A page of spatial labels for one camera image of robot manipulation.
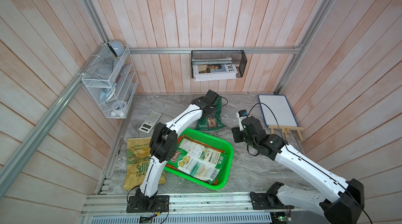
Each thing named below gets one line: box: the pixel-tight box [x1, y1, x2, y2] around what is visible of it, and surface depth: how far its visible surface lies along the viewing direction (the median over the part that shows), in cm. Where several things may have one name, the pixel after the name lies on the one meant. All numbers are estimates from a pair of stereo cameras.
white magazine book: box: [192, 56, 238, 82], surface depth 95 cm
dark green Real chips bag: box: [194, 96, 226, 132], surface depth 93 cm
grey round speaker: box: [107, 39, 125, 58], surface depth 85 cm
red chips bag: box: [165, 134, 229, 184], surface depth 83 cm
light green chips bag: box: [165, 138, 229, 185], surface depth 83 cm
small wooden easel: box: [268, 124, 305, 141], surface depth 100 cm
